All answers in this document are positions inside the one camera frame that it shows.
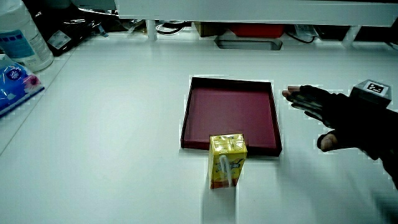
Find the grey metal tray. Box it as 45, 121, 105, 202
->
214, 34, 284, 51

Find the black bag with white label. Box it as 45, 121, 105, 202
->
23, 0, 103, 57

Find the white wipes canister blue label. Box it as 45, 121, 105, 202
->
0, 0, 55, 73

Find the brown cardboard box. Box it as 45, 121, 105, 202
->
193, 21, 229, 38

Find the red plastic box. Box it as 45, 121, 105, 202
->
229, 23, 285, 39

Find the black cable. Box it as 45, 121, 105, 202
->
155, 21, 192, 35

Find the clear plastic bag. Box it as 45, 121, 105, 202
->
294, 24, 320, 43

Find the dark red shallow tray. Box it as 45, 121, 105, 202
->
180, 76, 283, 157

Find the blue tissue packet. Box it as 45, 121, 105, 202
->
0, 54, 45, 118

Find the person's right forearm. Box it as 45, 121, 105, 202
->
374, 107, 398, 190

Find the yellow ice redtea carton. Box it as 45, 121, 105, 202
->
208, 133, 248, 190

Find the white shelf frame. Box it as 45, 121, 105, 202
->
114, 0, 398, 49

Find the person's right hand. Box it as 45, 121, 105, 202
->
282, 79, 393, 160

